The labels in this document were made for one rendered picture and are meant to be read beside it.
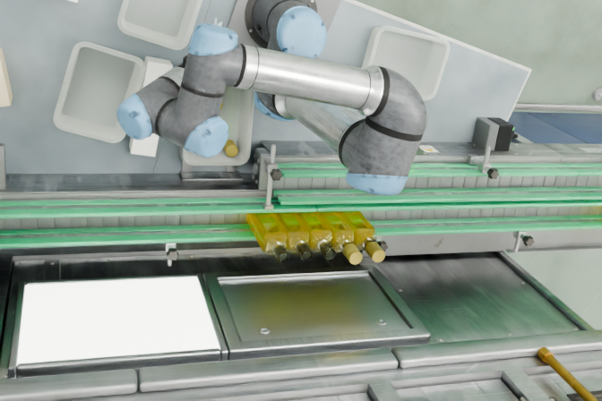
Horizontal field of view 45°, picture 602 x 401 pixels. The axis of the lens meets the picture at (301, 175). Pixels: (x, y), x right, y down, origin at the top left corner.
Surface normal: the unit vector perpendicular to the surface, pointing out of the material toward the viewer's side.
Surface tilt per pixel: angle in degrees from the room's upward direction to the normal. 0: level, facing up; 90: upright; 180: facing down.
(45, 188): 90
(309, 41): 4
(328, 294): 91
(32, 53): 0
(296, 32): 4
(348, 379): 90
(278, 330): 90
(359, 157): 70
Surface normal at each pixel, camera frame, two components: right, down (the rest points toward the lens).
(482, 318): 0.10, -0.94
